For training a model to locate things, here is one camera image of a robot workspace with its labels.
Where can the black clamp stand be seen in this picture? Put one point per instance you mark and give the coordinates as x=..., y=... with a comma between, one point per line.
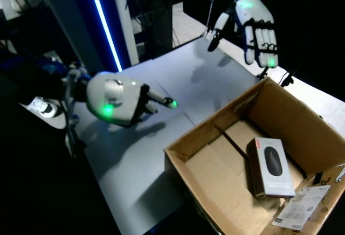
x=262, y=73
x=287, y=78

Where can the white sneaker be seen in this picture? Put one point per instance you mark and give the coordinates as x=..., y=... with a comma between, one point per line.
x=44, y=108

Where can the grey-white pillar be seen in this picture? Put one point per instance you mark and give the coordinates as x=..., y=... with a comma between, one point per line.
x=62, y=16

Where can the grey mouse box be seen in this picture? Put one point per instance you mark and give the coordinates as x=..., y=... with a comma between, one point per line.
x=272, y=165

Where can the brown cardboard box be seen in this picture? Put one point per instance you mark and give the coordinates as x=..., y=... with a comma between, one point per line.
x=215, y=170

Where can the grey table cloth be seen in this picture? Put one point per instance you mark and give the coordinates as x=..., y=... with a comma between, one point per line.
x=134, y=165

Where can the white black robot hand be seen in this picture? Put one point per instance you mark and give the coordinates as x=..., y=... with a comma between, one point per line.
x=113, y=97
x=253, y=8

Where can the blue-white LED light strip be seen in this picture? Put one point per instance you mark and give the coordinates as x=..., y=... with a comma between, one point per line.
x=103, y=22

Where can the white upright post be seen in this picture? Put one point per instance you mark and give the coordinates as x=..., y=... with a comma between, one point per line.
x=121, y=16

